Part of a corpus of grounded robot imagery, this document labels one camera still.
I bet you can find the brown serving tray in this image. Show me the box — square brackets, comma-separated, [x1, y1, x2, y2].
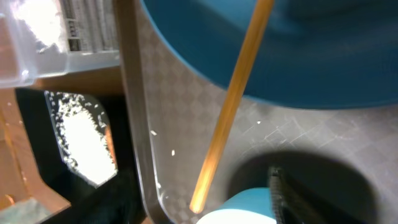
[113, 0, 397, 223]

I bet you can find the clear plastic bin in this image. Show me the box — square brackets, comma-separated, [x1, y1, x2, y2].
[1, 0, 119, 88]

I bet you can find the orange carrot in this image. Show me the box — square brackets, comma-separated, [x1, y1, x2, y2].
[105, 126, 118, 169]

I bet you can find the black tray bin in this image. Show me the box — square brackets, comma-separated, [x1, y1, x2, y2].
[16, 88, 145, 224]

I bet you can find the light blue bowl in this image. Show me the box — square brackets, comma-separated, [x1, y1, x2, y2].
[197, 187, 277, 224]

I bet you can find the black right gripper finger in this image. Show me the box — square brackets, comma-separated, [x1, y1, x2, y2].
[269, 166, 320, 224]

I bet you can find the pile of rice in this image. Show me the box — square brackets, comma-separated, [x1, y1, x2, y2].
[44, 90, 118, 188]

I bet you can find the white paper wrapper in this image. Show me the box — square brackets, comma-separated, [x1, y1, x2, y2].
[13, 0, 67, 53]

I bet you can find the dark blue plate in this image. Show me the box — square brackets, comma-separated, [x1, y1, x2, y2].
[141, 0, 397, 110]

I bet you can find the wooden chopstick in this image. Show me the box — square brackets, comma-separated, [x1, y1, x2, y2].
[189, 0, 274, 214]

